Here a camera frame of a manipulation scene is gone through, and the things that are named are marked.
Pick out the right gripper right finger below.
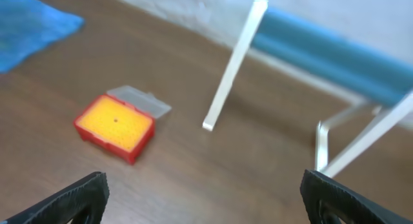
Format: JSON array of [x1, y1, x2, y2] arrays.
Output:
[[299, 168, 413, 224]]

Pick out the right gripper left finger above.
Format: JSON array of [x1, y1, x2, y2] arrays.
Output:
[[0, 171, 110, 224]]

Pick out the red and yellow tip box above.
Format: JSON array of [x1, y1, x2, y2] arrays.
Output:
[[73, 85, 172, 166]]

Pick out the white and blue stand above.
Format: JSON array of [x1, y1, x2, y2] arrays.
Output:
[[202, 0, 413, 179]]

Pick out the blue cloth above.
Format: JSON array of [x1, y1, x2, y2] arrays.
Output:
[[0, 0, 85, 74]]

